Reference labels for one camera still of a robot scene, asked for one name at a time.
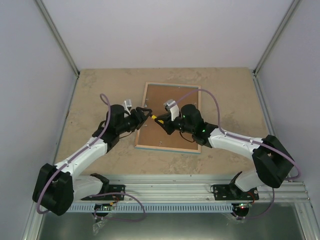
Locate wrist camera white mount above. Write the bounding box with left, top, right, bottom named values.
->
left=122, top=99, right=133, bottom=115
left=163, top=99, right=180, bottom=122

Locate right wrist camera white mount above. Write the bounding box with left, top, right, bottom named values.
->
left=163, top=99, right=180, bottom=122

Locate grey slotted cable duct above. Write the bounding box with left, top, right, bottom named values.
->
left=67, top=202, right=233, bottom=214

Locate teal wooden photo frame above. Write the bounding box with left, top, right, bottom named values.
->
left=134, top=82, right=201, bottom=154

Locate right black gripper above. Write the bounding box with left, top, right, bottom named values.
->
left=155, top=113, right=195, bottom=135

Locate aluminium corner post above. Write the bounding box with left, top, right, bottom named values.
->
left=33, top=0, right=80, bottom=78
left=252, top=0, right=302, bottom=77

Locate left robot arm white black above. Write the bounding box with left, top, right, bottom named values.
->
left=32, top=104, right=152, bottom=216

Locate left aluminium corner post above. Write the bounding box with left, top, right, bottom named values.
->
left=33, top=0, right=80, bottom=78

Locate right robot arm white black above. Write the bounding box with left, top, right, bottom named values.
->
left=152, top=104, right=294, bottom=200

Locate aluminium rail base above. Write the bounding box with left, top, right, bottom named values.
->
left=34, top=173, right=311, bottom=205

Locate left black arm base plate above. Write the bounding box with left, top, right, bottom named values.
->
left=103, top=184, right=126, bottom=202

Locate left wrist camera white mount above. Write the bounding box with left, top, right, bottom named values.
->
left=122, top=99, right=133, bottom=115

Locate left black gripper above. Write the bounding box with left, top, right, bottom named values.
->
left=117, top=107, right=152, bottom=135

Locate yellow handled screwdriver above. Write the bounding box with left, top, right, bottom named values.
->
left=151, top=115, right=164, bottom=125

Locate clear plastic bag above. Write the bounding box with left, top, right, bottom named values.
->
left=92, top=218, right=108, bottom=236

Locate right aluminium corner post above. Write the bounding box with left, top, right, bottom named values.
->
left=252, top=0, right=302, bottom=77

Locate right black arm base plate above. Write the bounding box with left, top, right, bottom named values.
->
left=210, top=184, right=260, bottom=201

